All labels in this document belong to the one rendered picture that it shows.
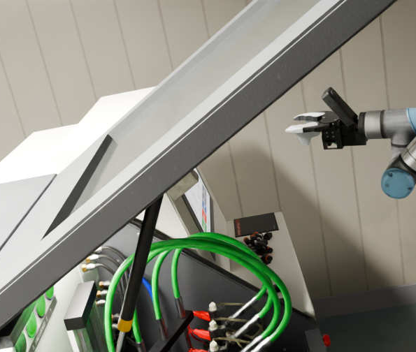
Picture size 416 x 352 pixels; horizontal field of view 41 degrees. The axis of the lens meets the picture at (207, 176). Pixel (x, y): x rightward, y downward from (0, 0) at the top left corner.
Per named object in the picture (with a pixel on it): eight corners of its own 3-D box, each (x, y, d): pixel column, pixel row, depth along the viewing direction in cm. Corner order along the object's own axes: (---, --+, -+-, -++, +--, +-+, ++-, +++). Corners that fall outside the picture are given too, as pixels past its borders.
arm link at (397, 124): (427, 144, 140) (425, 111, 137) (382, 146, 145) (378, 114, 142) (431, 134, 146) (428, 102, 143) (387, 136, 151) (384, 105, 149)
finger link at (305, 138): (288, 150, 155) (322, 144, 153) (284, 130, 152) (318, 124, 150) (288, 145, 158) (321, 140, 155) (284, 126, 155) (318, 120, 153)
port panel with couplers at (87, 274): (119, 360, 138) (86, 248, 128) (105, 362, 138) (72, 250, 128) (126, 328, 150) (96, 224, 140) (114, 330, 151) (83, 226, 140)
